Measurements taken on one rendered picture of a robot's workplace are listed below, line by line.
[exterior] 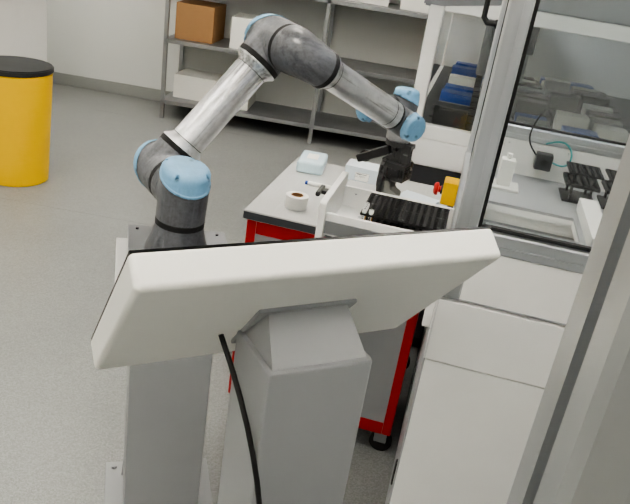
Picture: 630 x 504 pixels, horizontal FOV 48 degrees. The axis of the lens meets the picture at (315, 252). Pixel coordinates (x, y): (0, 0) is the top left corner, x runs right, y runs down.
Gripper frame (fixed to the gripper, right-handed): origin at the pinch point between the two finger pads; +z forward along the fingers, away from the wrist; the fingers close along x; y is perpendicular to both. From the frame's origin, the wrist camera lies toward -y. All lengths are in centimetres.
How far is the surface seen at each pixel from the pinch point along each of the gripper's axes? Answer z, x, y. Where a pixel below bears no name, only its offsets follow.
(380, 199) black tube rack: -8.6, -21.5, 8.3
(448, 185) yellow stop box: -8.9, 6.9, 18.1
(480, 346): -4, -71, 53
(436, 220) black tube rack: -8.5, -23.4, 25.6
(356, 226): -6.2, -38.9, 10.0
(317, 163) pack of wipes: 1.1, 19.7, -33.1
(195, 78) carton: 49, 266, -275
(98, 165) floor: 81, 124, -238
